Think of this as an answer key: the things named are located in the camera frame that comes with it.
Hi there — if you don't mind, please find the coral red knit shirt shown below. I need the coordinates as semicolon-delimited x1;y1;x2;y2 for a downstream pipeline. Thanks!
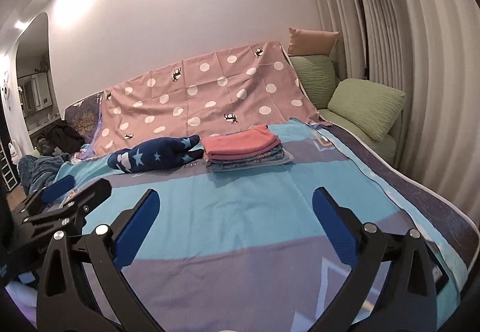
202;125;281;160

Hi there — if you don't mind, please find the black clothing heap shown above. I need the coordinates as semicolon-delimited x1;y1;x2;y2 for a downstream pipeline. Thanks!
36;119;85;156

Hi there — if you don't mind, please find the blue crumpled blanket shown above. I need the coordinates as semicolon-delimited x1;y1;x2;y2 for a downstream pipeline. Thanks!
17;153;71;196

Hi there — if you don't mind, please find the dark patterned headboard cloth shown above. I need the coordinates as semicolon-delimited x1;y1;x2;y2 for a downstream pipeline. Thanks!
64;91;103;144

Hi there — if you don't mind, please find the navy fleece star garment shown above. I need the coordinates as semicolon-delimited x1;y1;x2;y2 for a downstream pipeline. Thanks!
107;135;203;174

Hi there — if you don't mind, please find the blue and grey bedspread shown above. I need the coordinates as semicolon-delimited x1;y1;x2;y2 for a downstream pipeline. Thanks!
58;120;479;331

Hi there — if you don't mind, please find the green pillow near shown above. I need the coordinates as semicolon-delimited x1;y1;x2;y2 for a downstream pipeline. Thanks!
327;79;406;141

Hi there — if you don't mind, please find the green pillow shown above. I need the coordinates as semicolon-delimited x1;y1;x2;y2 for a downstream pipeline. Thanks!
327;79;406;141
290;55;337;109

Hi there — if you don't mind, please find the folded floral patterned garment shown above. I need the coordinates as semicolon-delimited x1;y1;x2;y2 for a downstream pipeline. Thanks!
205;149;294;172

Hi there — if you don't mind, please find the pink polka dot sheet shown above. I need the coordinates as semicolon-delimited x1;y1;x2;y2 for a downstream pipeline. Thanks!
94;41;319;157

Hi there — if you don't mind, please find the green pillow far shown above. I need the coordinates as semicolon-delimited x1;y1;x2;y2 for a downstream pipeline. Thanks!
290;55;337;109

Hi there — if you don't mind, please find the tan beige cushion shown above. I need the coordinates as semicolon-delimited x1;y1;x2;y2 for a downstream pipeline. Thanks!
287;28;340;56

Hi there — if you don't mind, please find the beige pleated curtain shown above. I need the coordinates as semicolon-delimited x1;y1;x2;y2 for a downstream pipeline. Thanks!
316;0;479;221

